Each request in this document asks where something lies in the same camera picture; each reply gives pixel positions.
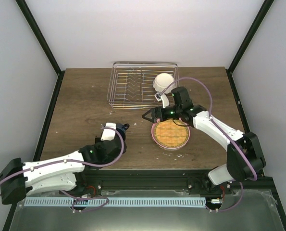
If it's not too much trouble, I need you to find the dark blue mug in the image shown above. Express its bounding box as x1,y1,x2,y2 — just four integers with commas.
116,123,130,141

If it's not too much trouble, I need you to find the white scalloped bowl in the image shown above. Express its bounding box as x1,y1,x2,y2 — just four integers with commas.
153,73,174,92

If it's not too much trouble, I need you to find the left black frame post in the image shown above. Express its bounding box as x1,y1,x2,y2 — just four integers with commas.
14,0,62,76

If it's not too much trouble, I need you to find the pink plate with woven pattern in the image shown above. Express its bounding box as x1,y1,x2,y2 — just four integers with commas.
151,119,190,151

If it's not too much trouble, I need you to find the metal wire dish rack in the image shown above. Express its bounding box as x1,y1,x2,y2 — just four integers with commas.
107,61,179,109

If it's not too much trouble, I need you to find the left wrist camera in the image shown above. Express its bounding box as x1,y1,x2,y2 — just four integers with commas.
100,123,116,141

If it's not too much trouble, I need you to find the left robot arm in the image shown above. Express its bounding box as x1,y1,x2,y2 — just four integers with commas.
0,137,126,205

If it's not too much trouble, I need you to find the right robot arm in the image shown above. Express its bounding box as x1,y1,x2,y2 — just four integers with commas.
142,87,266,194

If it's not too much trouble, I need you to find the right black frame post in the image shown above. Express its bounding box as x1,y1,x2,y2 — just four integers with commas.
226,0,275,73

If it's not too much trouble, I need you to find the light blue slotted cable duct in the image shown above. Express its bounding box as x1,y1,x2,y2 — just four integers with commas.
24,197,206,208

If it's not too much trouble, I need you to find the black frame post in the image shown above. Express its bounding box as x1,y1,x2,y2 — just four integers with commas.
14,0,62,76
226,0,275,73

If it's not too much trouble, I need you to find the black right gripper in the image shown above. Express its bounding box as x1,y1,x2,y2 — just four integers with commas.
143,105,182,124

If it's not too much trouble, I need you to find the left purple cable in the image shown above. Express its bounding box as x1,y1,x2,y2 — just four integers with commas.
0,128,124,214

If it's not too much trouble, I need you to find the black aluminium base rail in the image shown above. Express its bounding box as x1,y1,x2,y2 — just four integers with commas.
68,169,276,197

